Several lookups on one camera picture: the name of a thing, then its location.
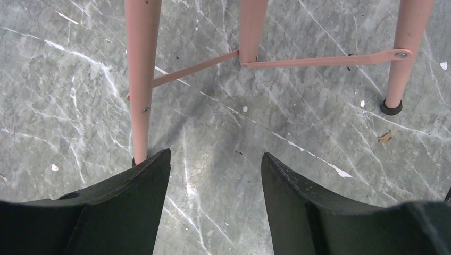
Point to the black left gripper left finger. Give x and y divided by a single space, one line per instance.
119 215

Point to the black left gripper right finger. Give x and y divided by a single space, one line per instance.
306 218

